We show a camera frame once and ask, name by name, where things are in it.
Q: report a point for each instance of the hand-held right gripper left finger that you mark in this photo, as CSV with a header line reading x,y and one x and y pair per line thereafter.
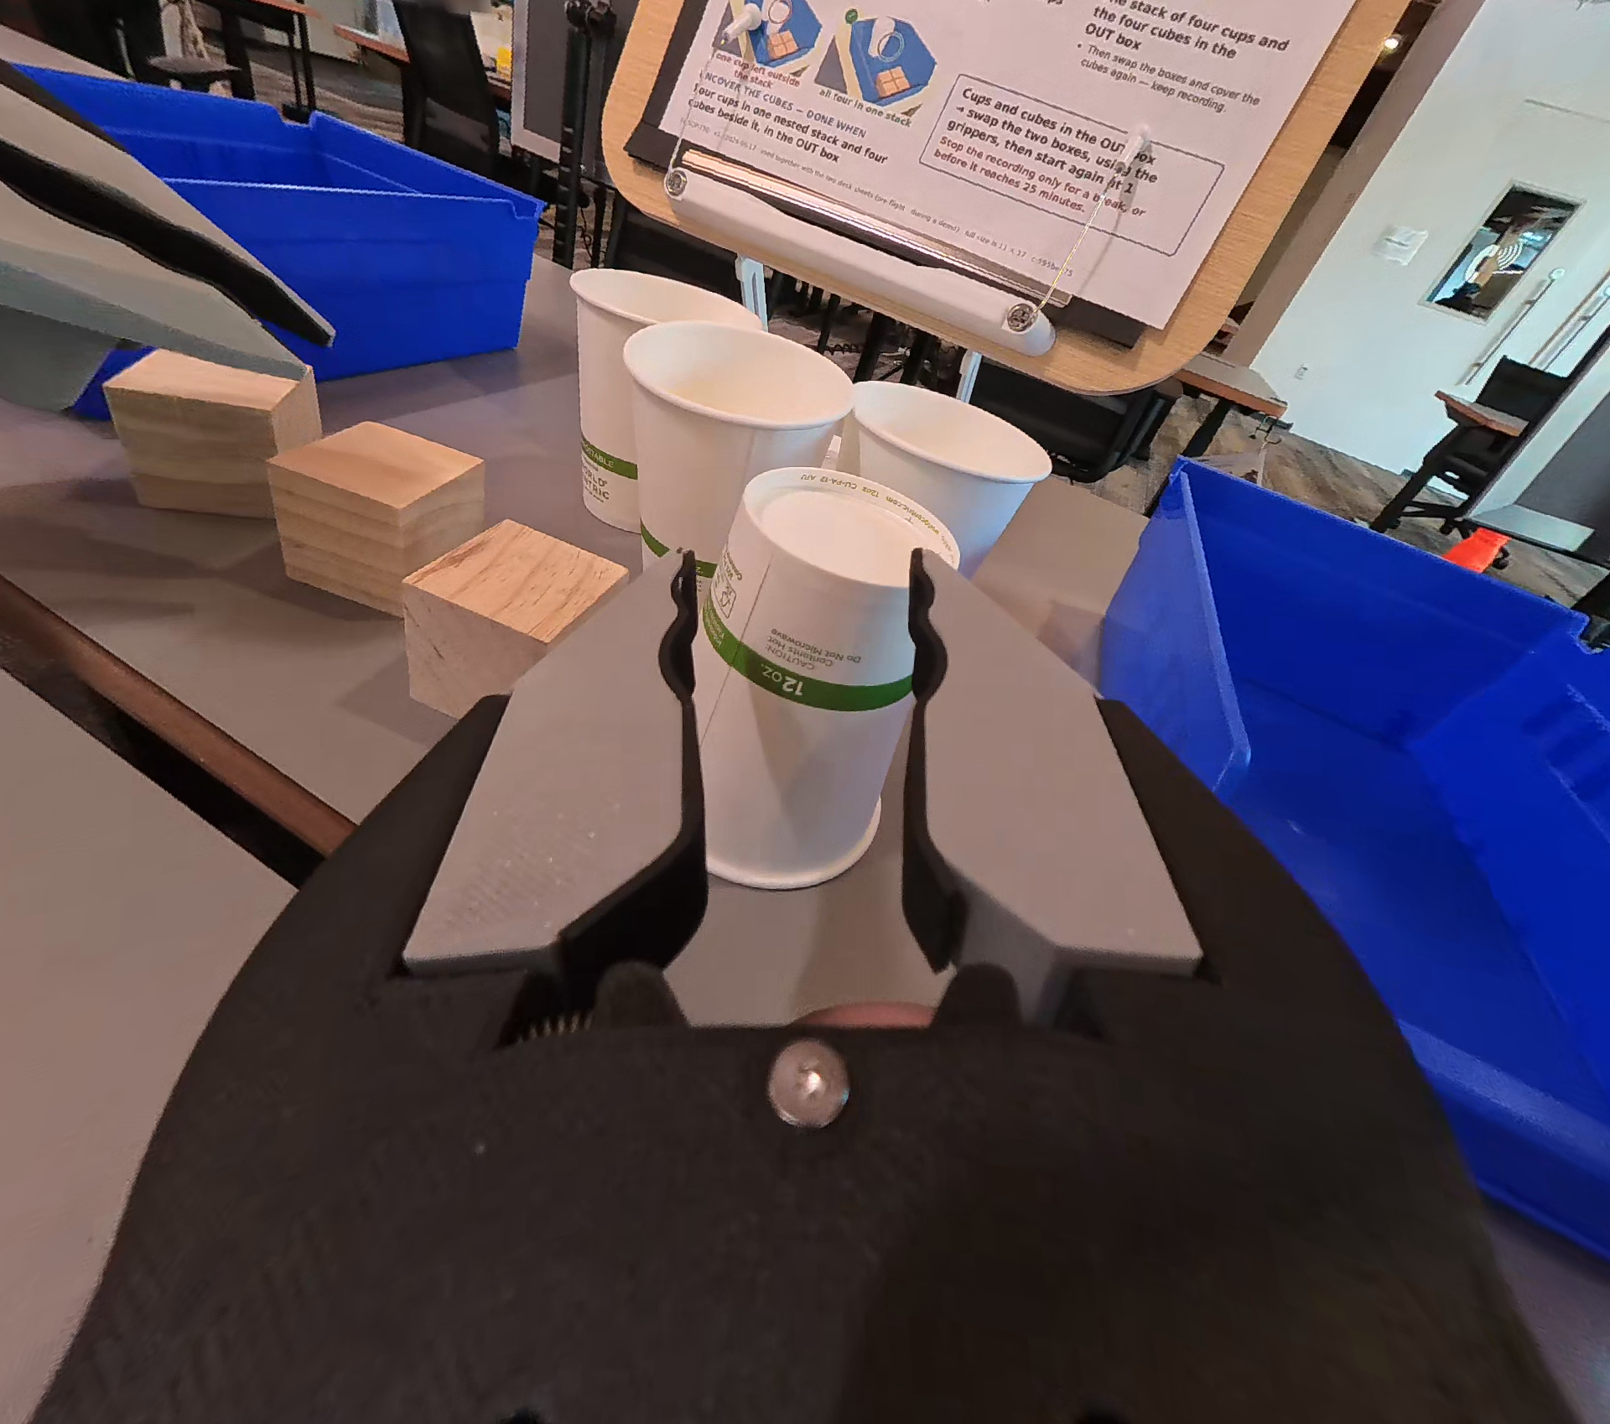
x,y
554,820

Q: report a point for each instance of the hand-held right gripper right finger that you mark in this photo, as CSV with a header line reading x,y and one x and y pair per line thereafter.
x,y
1057,820

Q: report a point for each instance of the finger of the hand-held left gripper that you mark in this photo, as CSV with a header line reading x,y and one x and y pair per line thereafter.
x,y
51,123
101,299

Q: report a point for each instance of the wooden cube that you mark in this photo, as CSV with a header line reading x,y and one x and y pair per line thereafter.
x,y
202,429
365,518
504,619

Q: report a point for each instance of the white paper cup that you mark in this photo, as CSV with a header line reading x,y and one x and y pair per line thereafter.
x,y
601,379
982,493
730,443
806,770

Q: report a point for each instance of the blue plastic bin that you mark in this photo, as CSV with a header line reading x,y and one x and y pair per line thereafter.
x,y
378,242
1384,820

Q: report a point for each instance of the black office chair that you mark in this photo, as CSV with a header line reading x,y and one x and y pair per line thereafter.
x,y
447,77
1517,399

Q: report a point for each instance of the wooden document stand board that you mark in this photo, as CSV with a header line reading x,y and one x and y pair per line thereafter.
x,y
1334,191

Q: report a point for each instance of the printed instruction sheet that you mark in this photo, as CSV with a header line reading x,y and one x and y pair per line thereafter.
x,y
1007,2

